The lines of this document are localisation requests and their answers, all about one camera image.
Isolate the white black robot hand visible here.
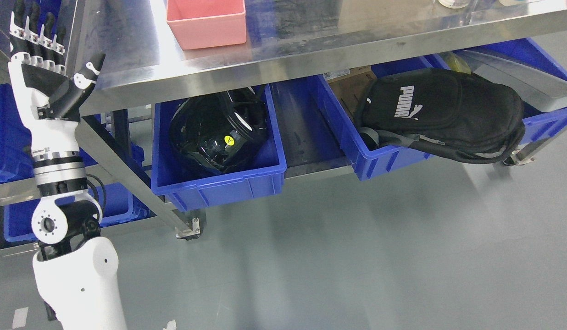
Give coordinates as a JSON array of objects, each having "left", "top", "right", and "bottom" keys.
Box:
[{"left": 7, "top": 0, "right": 106, "bottom": 152}]

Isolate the pink plastic storage box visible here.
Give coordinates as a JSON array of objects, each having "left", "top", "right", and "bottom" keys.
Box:
[{"left": 166, "top": 0, "right": 247, "bottom": 50}]

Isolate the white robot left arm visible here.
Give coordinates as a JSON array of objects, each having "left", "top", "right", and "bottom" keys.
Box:
[{"left": 7, "top": 0, "right": 128, "bottom": 330}]

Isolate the cardboard box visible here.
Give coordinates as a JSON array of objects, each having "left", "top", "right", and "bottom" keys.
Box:
[{"left": 323, "top": 66, "right": 377, "bottom": 122}]

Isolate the white container on table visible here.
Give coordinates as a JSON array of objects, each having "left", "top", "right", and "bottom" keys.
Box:
[{"left": 438, "top": 0, "right": 471, "bottom": 9}]

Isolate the blue bin far left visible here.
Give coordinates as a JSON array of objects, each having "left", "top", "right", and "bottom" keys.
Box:
[{"left": 0, "top": 84, "right": 33, "bottom": 184}]

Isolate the stainless steel table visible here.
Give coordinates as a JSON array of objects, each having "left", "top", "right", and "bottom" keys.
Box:
[{"left": 63, "top": 0, "right": 567, "bottom": 240}]

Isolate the blue bin lower left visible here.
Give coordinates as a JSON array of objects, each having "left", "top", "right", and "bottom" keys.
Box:
[{"left": 0, "top": 156, "right": 150, "bottom": 242}]

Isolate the black glossy helmet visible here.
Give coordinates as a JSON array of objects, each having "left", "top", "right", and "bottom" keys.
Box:
[{"left": 168, "top": 88, "right": 268, "bottom": 177}]

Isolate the blue bin with helmet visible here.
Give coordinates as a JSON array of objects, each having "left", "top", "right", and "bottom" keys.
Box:
[{"left": 150, "top": 84, "right": 287, "bottom": 212}]

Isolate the table caster wheel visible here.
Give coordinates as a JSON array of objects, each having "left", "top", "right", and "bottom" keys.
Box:
[{"left": 174, "top": 209, "right": 207, "bottom": 242}]

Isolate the blue bin with backpack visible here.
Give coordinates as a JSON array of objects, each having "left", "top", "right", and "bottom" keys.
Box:
[{"left": 307, "top": 55, "right": 448, "bottom": 181}]

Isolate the black Puma backpack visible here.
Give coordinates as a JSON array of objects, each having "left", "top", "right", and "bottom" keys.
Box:
[{"left": 354, "top": 68, "right": 525, "bottom": 164}]

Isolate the blue bin right edge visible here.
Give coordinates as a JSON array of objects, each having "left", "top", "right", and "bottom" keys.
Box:
[{"left": 426, "top": 38, "right": 567, "bottom": 145}]

